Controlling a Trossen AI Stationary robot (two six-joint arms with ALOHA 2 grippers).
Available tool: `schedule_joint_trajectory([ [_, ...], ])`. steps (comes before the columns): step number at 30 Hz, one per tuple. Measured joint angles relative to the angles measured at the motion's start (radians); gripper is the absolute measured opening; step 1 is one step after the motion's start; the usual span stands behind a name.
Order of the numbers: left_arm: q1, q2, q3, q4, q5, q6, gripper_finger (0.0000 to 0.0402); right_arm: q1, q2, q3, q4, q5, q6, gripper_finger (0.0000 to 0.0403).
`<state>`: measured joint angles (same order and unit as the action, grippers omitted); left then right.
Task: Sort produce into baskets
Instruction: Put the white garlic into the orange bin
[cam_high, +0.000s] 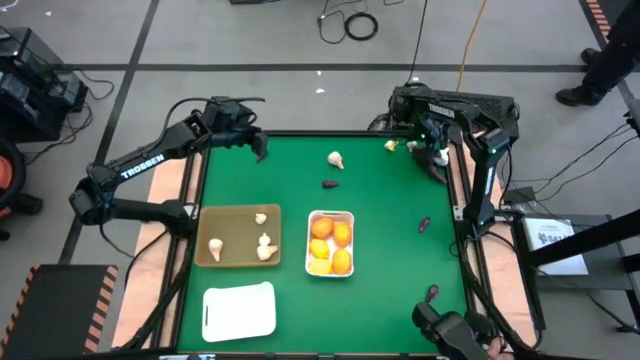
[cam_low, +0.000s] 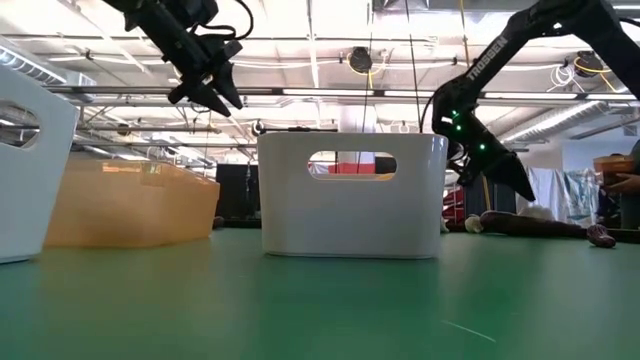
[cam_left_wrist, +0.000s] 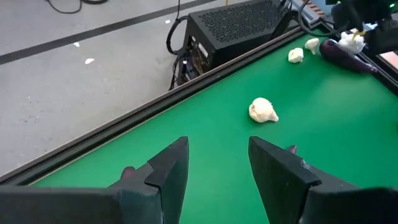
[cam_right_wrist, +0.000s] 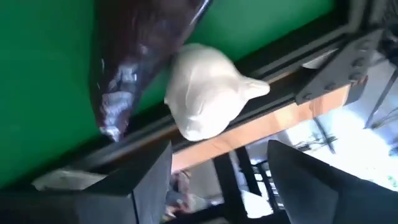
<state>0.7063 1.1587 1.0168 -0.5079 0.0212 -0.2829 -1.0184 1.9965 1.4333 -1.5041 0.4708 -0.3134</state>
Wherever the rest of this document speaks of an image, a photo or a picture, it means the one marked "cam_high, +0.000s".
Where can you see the white plastic tray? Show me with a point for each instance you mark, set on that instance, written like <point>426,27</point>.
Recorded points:
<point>240,312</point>

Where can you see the person's black shoe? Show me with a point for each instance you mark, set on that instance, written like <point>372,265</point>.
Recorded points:
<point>590,55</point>
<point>577,96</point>

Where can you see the black electronics rack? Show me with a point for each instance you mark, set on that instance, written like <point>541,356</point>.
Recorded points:
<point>35,90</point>

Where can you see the wooden table side board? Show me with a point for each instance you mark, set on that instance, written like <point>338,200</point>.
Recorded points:
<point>150,280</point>
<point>505,280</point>

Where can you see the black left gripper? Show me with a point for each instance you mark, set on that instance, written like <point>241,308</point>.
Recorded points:
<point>232,135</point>

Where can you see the black hand-held device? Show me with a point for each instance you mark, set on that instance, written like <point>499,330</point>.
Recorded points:
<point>450,332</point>

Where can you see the silver corner bracket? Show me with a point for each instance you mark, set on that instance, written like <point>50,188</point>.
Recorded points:
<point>456,213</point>

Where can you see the deep orange fruit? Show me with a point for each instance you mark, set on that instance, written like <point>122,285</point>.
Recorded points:
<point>322,227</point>

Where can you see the black table frame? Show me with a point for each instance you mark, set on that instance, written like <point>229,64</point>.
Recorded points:
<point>320,133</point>

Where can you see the grey side table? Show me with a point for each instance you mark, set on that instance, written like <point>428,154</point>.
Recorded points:
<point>605,272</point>

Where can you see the person's leg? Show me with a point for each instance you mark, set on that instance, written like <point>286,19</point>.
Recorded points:
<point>612,55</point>

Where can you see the white long-stemmed garlic bulb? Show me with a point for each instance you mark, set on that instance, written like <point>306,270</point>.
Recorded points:
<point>215,248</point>

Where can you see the small yellow white piece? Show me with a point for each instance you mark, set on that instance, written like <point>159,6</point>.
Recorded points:
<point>390,145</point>

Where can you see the yellow-orange fruit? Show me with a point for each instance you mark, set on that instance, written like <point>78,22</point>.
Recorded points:
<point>341,261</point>
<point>342,233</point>

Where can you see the white printed paper sheet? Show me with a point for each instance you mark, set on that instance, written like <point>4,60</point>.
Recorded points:
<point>557,245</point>

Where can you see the black power adapter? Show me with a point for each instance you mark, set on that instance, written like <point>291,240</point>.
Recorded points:
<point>520,195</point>

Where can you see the black diagonal beam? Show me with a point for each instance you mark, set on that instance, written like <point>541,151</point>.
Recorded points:
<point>585,240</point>

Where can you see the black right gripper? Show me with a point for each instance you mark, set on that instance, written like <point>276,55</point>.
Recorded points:
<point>430,129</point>

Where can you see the large white garlic bulb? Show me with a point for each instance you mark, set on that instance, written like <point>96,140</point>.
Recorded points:
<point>443,159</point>

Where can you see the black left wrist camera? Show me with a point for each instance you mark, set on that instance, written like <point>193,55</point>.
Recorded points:
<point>232,111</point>

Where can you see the orange black round device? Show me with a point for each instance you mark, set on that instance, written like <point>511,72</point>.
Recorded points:
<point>5,172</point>

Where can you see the person's hand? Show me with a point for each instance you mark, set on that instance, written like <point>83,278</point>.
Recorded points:
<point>496,347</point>

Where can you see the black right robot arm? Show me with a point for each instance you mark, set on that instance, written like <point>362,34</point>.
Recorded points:
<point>487,185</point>

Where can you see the black caster foot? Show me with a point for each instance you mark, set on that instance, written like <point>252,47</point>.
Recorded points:
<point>27,204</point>

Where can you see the brown translucent plastic bin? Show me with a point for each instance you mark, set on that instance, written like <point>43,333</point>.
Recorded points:
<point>235,230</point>

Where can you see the black computer case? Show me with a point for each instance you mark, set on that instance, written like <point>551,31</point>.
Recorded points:
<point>500,107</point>

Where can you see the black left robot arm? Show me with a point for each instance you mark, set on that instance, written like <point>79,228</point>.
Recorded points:
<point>142,166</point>

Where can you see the black hazard-striped floor platform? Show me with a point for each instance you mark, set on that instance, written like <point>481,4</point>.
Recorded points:
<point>55,310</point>
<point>597,17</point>

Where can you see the grey stand part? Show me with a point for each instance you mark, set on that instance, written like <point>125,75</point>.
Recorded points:
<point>634,115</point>

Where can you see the yellow lemon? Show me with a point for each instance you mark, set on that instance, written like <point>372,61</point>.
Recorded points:
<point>319,248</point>
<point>320,266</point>

